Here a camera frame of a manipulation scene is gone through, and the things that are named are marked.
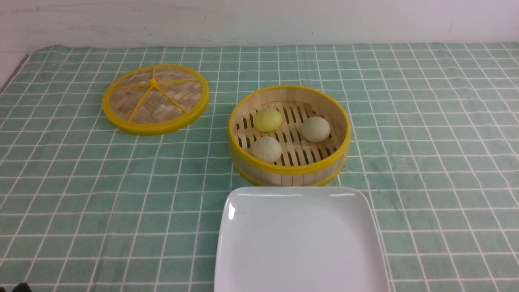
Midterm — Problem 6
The yellow-rimmed bamboo steamer basket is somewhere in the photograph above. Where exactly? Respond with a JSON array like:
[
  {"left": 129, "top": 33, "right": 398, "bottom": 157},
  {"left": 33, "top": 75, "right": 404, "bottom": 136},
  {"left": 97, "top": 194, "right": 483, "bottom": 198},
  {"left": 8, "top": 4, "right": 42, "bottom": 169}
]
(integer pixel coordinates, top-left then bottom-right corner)
[{"left": 228, "top": 85, "right": 352, "bottom": 187}]

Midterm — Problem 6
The beige steamed bun front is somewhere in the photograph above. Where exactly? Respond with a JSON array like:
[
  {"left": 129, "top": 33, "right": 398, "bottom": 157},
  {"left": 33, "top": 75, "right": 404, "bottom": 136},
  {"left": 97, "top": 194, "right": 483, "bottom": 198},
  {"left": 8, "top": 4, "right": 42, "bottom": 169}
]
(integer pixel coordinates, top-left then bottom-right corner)
[{"left": 251, "top": 136, "right": 282, "bottom": 164}]

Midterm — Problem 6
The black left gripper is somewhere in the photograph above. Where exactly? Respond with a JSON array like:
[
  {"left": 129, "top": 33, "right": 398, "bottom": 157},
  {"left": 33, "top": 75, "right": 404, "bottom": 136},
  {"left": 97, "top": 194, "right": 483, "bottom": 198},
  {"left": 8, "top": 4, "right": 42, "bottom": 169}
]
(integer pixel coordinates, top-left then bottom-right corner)
[{"left": 12, "top": 282, "right": 32, "bottom": 292}]

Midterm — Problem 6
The green checkered tablecloth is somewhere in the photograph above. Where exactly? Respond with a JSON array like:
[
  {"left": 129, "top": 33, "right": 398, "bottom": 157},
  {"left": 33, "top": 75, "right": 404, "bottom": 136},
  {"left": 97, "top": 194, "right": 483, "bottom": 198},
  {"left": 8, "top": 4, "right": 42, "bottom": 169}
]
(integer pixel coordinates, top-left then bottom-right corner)
[{"left": 0, "top": 43, "right": 519, "bottom": 292}]

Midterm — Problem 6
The yellow-rimmed bamboo steamer lid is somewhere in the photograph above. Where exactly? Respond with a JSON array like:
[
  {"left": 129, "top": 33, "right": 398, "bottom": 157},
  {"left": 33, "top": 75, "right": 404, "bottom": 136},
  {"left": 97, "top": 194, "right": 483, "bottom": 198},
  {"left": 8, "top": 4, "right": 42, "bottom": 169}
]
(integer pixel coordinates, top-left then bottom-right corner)
[{"left": 101, "top": 64, "right": 210, "bottom": 135}]

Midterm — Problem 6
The white square plate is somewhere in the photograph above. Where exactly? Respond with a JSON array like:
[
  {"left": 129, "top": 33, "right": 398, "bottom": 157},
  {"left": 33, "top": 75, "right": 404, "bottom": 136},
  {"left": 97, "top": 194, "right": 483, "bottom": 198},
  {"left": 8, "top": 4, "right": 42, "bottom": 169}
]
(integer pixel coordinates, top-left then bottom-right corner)
[{"left": 214, "top": 187, "right": 390, "bottom": 292}]

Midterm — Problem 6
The beige steamed bun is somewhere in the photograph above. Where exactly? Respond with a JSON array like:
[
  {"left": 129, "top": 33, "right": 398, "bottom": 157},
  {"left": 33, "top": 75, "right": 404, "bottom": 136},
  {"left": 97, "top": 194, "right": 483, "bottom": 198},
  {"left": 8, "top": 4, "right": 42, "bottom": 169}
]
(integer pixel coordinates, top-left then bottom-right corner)
[
  {"left": 300, "top": 116, "right": 330, "bottom": 144},
  {"left": 251, "top": 136, "right": 282, "bottom": 164}
]

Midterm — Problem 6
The yellow steamed bun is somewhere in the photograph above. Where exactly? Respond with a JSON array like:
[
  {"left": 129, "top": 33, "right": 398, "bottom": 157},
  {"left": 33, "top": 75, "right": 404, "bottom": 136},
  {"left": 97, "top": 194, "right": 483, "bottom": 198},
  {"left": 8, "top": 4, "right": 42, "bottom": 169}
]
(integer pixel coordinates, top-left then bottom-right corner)
[{"left": 253, "top": 108, "right": 283, "bottom": 132}]

